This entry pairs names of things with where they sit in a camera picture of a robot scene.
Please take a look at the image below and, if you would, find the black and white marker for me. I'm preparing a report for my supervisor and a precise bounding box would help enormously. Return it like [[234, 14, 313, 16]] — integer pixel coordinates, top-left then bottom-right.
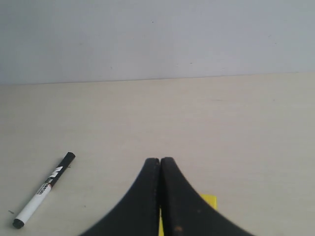
[[12, 152, 75, 229]]

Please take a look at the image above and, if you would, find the yellow cube block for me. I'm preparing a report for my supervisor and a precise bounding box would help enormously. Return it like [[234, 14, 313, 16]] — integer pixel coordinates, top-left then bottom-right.
[[158, 194, 217, 236]]

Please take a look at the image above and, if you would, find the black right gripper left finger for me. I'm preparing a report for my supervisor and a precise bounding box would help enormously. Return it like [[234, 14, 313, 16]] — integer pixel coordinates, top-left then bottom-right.
[[82, 158, 160, 236]]

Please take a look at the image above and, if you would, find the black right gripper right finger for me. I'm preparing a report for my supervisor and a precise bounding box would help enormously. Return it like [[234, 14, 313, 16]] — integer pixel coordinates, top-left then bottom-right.
[[159, 157, 252, 236]]

